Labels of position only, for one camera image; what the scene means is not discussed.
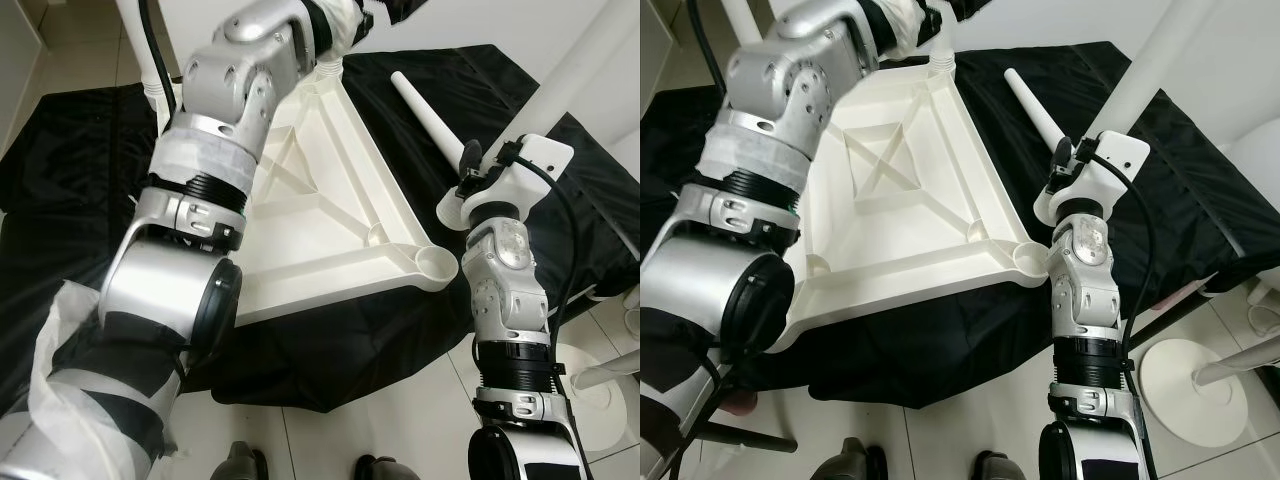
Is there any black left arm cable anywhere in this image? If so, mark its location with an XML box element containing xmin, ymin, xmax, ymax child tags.
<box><xmin>685</xmin><ymin>0</ymin><xmax>726</xmax><ymax>101</ymax></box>
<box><xmin>138</xmin><ymin>0</ymin><xmax>166</xmax><ymax>93</ymax></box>

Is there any white stand pole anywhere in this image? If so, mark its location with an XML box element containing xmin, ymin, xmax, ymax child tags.
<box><xmin>590</xmin><ymin>352</ymin><xmax>641</xmax><ymax>391</ymax></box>
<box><xmin>1195</xmin><ymin>350</ymin><xmax>1280</xmax><ymax>389</ymax></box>

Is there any white round dome object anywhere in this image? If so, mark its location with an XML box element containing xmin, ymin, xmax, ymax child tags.
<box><xmin>1225</xmin><ymin>125</ymin><xmax>1280</xmax><ymax>201</ymax></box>

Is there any white plastic table top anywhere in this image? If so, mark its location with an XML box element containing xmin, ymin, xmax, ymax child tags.
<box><xmin>150</xmin><ymin>55</ymin><xmax>458</xmax><ymax>329</ymax></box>
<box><xmin>775</xmin><ymin>50</ymin><xmax>1051</xmax><ymax>353</ymax></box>

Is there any small white plastic object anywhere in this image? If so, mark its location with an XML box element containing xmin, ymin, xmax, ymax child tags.
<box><xmin>1245</xmin><ymin>300</ymin><xmax>1280</xmax><ymax>336</ymax></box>

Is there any grey robot left leg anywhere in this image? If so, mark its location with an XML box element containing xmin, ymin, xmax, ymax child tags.
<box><xmin>818</xmin><ymin>436</ymin><xmax>889</xmax><ymax>480</ymax></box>

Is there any grey robot leg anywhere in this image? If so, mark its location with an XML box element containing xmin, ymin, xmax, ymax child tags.
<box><xmin>975</xmin><ymin>450</ymin><xmax>1036</xmax><ymax>480</ymax></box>
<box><xmin>818</xmin><ymin>436</ymin><xmax>889</xmax><ymax>480</ymax></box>
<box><xmin>355</xmin><ymin>455</ymin><xmax>421</xmax><ymax>480</ymax></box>

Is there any black table cloth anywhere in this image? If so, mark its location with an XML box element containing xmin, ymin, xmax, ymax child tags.
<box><xmin>0</xmin><ymin>42</ymin><xmax>641</xmax><ymax>416</ymax></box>
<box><xmin>640</xmin><ymin>40</ymin><xmax>1280</xmax><ymax>411</ymax></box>

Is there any white round stand base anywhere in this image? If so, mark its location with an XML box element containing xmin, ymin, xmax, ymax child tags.
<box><xmin>1138</xmin><ymin>340</ymin><xmax>1251</xmax><ymax>448</ymax></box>
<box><xmin>572</xmin><ymin>342</ymin><xmax>631</xmax><ymax>448</ymax></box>

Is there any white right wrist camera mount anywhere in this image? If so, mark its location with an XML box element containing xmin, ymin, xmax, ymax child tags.
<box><xmin>438</xmin><ymin>133</ymin><xmax>576</xmax><ymax>233</ymax></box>
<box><xmin>1035</xmin><ymin>130</ymin><xmax>1151</xmax><ymax>229</ymax></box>

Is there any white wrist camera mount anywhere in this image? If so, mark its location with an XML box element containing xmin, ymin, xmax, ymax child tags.
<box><xmin>438</xmin><ymin>133</ymin><xmax>576</xmax><ymax>233</ymax></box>
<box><xmin>322</xmin><ymin>0</ymin><xmax>371</xmax><ymax>56</ymax></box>
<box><xmin>885</xmin><ymin>0</ymin><xmax>949</xmax><ymax>59</ymax></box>
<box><xmin>1035</xmin><ymin>130</ymin><xmax>1151</xmax><ymax>229</ymax></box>

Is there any grey robot right leg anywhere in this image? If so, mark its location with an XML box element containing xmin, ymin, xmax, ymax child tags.
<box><xmin>355</xmin><ymin>455</ymin><xmax>421</xmax><ymax>480</ymax></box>
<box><xmin>975</xmin><ymin>450</ymin><xmax>1036</xmax><ymax>480</ymax></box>

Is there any dark grey metal table leg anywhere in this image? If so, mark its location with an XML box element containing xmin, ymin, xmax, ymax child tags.
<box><xmin>700</xmin><ymin>425</ymin><xmax>798</xmax><ymax>453</ymax></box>
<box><xmin>1150</xmin><ymin>292</ymin><xmax>1216</xmax><ymax>346</ymax></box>

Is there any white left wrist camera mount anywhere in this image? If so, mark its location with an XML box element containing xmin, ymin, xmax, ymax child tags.
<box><xmin>885</xmin><ymin>0</ymin><xmax>949</xmax><ymax>59</ymax></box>
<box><xmin>322</xmin><ymin>0</ymin><xmax>371</xmax><ymax>56</ymax></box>

